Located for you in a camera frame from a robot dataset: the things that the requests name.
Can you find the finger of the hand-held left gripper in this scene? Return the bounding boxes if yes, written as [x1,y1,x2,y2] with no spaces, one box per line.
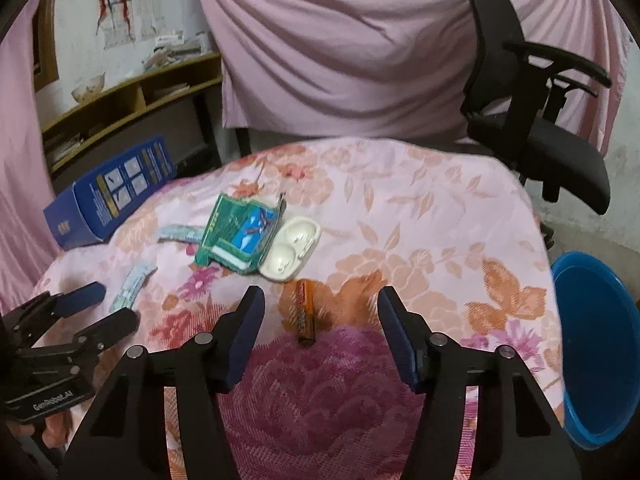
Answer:
[70,308,140,361]
[0,282,107,333]

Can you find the blue cardboard box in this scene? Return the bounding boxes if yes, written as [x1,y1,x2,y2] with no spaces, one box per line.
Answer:
[42,134,178,252]

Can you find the papers in shelf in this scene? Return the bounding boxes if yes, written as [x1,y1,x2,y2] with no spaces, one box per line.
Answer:
[152,82,191,101]
[45,132,83,161]

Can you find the green paper packet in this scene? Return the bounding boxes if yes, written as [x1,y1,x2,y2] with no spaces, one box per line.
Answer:
[194,192,285,275]

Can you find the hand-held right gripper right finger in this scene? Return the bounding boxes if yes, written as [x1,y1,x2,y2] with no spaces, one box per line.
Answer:
[377,286,583,480]

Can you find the blue plastic basin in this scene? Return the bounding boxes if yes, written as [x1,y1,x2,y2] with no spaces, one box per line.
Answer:
[550,251,640,451]

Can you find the hanging pink sheet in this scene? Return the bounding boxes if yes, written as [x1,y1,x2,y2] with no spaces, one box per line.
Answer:
[187,0,628,158]

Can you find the orange and black battery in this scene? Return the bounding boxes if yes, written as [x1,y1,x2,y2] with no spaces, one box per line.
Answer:
[296,280,319,347]

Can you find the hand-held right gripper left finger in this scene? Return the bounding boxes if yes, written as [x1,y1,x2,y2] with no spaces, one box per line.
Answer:
[60,285,266,480]

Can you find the black office chair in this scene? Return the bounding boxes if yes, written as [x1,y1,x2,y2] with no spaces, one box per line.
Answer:
[452,0,613,216]

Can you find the floral pink blanket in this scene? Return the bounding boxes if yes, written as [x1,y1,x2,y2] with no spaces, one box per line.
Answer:
[32,137,568,480]

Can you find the patterned ceramic bowl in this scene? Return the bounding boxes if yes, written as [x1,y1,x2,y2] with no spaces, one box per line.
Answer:
[71,72,107,103]

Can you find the wooden shelf desk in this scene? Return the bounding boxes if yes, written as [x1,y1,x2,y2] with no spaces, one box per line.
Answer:
[40,52,226,196]

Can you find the white wall paper sheets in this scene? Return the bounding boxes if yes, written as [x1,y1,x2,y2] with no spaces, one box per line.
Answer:
[102,0,168,51]

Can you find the stack of papers on shelf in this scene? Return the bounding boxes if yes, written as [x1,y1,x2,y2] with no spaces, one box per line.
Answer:
[142,31,210,72]

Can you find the white twin-cup case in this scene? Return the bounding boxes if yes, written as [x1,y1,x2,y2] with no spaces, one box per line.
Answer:
[259,216,322,281]

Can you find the person's left hand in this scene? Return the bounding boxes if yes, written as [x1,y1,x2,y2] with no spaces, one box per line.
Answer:
[7,410,76,466]

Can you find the pink curtain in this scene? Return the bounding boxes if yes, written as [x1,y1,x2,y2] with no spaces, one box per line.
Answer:
[0,0,66,311]

